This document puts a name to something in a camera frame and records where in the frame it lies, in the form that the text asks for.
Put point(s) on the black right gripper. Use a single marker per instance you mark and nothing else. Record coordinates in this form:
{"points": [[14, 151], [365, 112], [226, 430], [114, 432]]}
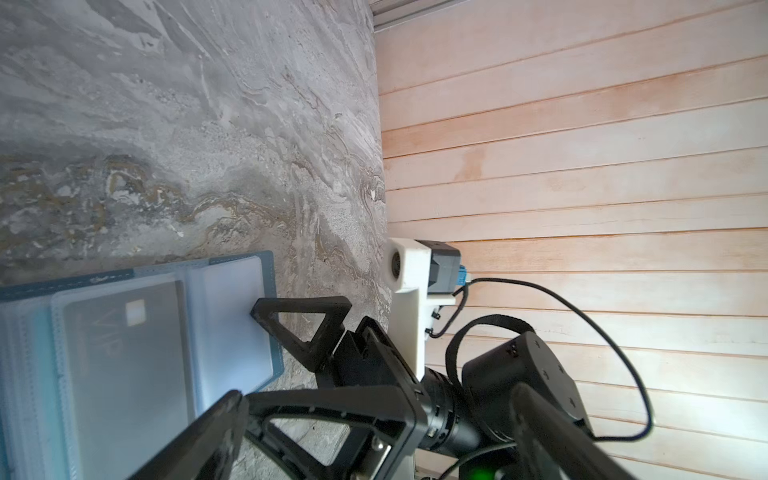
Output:
{"points": [[369, 395]]}

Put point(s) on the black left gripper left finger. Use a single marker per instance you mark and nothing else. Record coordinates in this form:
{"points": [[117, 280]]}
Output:
{"points": [[207, 448]]}

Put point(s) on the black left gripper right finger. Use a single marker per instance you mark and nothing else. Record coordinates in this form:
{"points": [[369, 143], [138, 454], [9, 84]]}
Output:
{"points": [[550, 447]]}

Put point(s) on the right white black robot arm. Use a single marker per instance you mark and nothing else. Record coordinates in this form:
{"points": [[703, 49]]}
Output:
{"points": [[471, 419]]}

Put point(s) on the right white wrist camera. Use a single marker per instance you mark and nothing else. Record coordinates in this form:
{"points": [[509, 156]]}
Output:
{"points": [[422, 275]]}

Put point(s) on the aluminium frame rail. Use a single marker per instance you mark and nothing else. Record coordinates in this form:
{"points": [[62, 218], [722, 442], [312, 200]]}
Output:
{"points": [[389, 13]]}

